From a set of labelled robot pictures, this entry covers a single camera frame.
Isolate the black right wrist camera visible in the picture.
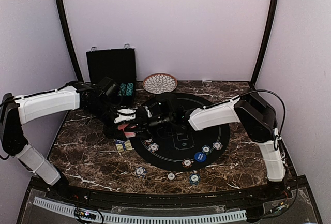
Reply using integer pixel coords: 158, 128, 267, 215
156, 93, 179, 115

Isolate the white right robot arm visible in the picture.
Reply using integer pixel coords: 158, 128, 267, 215
134, 92, 286, 200

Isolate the blue tan chip stack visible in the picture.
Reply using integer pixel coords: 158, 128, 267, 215
134, 167, 147, 178

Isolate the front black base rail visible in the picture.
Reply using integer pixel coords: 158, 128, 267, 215
50, 176, 304, 209

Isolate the green chip row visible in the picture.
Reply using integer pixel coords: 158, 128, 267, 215
125, 83, 134, 96
118, 83, 127, 96

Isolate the blue green chip stack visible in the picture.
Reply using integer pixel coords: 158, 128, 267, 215
189, 173, 201, 185

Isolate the black corner frame post right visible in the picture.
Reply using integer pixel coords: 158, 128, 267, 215
249, 0, 278, 88

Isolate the blue small blind button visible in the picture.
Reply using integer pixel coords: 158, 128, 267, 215
194, 152, 206, 162

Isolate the brown white chip stack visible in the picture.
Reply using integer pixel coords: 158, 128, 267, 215
167, 173, 175, 181

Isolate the black corner frame post left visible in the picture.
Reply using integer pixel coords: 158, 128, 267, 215
55, 0, 84, 81

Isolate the round black poker mat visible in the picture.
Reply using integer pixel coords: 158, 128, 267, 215
130, 93, 230, 171

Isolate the black poker chip case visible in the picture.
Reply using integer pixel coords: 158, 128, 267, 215
86, 48, 137, 106

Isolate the green chip row right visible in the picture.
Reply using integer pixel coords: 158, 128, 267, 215
125, 83, 134, 96

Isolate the white cable tray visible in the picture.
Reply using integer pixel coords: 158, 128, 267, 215
33, 197, 247, 223

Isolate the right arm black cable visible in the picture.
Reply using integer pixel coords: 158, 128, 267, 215
204, 90, 287, 152

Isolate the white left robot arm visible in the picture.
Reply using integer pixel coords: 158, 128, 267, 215
1, 78, 136, 201

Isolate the patterned ceramic plate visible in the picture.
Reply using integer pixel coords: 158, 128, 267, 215
142, 73, 178, 94

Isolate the black corner frame post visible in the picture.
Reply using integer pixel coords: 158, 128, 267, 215
55, 0, 84, 81
249, 0, 278, 88

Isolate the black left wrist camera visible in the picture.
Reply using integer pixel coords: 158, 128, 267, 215
97, 77, 119, 98

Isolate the green chip row left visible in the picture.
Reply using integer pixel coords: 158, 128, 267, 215
118, 83, 127, 96

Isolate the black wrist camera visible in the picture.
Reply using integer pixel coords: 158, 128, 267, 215
156, 93, 179, 115
97, 77, 119, 98

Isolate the red playing card deck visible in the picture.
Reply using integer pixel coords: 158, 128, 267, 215
117, 123, 136, 139

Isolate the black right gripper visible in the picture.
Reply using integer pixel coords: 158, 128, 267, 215
124, 111, 174, 140

